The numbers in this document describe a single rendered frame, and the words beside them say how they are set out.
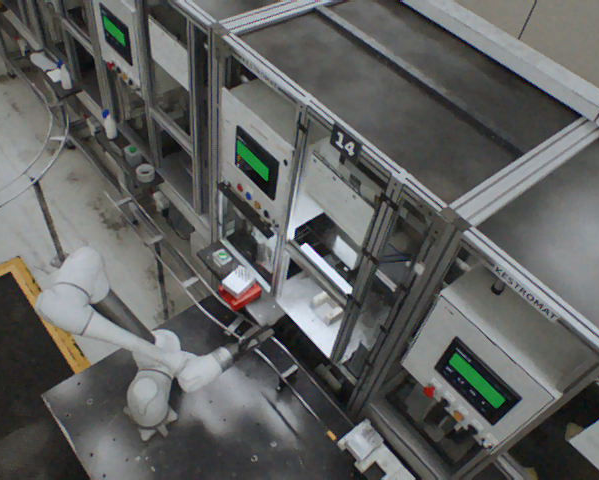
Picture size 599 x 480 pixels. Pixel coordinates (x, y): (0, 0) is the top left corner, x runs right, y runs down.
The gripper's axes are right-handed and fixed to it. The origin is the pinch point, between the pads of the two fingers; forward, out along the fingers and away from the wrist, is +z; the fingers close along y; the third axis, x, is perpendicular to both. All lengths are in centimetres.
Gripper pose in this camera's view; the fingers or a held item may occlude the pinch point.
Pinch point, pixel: (268, 328)
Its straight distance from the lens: 227.3
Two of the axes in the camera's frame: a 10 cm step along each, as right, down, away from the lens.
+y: 1.0, -6.1, -7.8
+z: 7.6, -4.6, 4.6
